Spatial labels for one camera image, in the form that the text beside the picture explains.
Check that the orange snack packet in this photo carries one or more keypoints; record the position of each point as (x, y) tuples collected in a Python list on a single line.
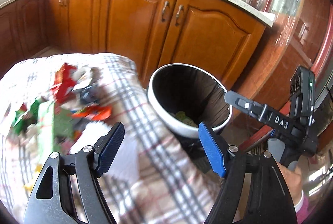
[(93, 113)]

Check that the person's right hand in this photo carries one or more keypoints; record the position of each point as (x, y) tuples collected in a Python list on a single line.
[(294, 182)]

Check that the lower wooden kitchen cabinets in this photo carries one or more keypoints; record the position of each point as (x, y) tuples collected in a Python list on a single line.
[(215, 35)]

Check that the green milk carton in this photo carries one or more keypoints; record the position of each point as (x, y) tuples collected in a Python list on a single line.
[(55, 129)]

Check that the white round trash bin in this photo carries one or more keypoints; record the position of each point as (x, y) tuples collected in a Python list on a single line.
[(184, 95)]

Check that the white foam net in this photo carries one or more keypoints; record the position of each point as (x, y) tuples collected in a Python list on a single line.
[(125, 165)]

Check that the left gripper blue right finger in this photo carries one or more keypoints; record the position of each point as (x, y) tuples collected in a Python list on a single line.
[(269, 199)]

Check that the plaid checkered tablecloth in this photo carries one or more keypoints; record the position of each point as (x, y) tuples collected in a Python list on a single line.
[(152, 179)]

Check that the red snack bag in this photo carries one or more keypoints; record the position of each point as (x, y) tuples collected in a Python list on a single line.
[(64, 82)]

